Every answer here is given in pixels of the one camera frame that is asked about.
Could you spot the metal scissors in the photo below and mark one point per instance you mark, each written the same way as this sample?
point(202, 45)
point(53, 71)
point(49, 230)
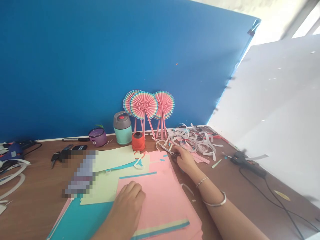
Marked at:
point(167, 149)

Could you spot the black glue gun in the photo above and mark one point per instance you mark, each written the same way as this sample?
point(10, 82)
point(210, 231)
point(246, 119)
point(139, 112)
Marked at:
point(246, 163)

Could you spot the curled white paper strip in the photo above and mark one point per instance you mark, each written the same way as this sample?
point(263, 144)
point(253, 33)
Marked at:
point(188, 189)

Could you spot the stack of pink paper sheets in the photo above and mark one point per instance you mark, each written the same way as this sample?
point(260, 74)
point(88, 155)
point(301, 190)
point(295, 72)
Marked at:
point(162, 195)

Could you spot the pale yellow leaf-shaped scrap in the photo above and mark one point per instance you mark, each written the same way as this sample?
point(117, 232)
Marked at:
point(282, 195)

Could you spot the orange thread spool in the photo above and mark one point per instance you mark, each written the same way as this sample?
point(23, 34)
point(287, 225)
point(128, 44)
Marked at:
point(138, 142)

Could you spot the blue backdrop board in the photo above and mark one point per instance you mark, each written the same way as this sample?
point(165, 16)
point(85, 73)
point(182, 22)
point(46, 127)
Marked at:
point(100, 62)

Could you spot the black marker pen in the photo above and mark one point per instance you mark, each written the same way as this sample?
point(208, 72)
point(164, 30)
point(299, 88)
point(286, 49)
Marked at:
point(75, 139)

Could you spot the blue glue gun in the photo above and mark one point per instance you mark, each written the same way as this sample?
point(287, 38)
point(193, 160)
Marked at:
point(15, 150)

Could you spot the pile of white paper strips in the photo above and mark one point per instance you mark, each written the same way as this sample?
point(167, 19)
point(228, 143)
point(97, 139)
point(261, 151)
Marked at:
point(192, 140)

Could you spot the pink paper fan teal rim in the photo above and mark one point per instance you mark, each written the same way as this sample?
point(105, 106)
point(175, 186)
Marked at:
point(144, 106)
point(127, 101)
point(165, 105)

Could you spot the bunch of keys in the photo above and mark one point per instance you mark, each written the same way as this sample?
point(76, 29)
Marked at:
point(56, 157)

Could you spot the small purple pot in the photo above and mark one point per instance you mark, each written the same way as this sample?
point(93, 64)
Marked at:
point(97, 138)

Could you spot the small pale green paper sheet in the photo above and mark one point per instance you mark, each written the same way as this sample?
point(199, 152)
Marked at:
point(115, 157)

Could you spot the small black device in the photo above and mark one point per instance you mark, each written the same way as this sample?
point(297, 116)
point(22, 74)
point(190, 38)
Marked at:
point(80, 147)

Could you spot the white paper rings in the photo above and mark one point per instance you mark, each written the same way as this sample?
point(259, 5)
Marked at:
point(17, 172)

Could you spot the teal paper strip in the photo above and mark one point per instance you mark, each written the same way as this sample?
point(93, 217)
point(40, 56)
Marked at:
point(137, 175)

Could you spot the person's right fingers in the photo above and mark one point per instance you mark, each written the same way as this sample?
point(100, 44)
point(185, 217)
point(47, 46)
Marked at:
point(178, 153)

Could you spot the white backdrop board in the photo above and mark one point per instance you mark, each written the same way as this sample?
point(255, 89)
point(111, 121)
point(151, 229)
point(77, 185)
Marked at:
point(275, 100)

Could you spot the person's right hand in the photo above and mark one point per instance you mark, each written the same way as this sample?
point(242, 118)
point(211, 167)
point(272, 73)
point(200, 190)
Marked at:
point(186, 161)

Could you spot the person's left fingers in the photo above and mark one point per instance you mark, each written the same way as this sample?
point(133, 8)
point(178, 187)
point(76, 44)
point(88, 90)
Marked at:
point(136, 188)

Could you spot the person's left hand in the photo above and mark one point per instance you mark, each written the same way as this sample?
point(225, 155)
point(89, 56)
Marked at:
point(130, 197)

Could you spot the teal paper sheet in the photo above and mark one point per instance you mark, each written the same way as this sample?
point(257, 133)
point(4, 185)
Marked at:
point(80, 220)

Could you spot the teal bottle with grey lid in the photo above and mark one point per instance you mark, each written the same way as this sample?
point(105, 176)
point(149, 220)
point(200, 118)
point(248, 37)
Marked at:
point(123, 130)

